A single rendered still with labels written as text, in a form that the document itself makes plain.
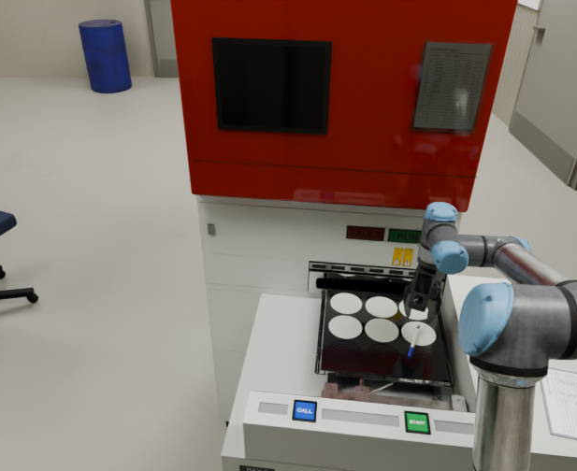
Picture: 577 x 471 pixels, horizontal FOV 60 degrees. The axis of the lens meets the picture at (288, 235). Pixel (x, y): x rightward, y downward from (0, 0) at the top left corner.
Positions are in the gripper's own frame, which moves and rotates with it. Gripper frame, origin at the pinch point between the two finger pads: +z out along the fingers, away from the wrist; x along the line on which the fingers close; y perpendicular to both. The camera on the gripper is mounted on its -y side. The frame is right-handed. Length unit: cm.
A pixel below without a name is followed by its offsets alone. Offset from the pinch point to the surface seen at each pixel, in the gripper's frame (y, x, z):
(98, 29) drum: 353, 440, 29
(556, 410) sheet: -15.3, -36.4, 1.6
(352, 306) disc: 6.5, 20.9, 8.9
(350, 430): -40.3, 6.2, 2.5
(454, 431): -30.2, -15.6, 2.9
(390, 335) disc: -0.8, 6.6, 8.8
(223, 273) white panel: 5, 67, 10
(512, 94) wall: 458, -8, 70
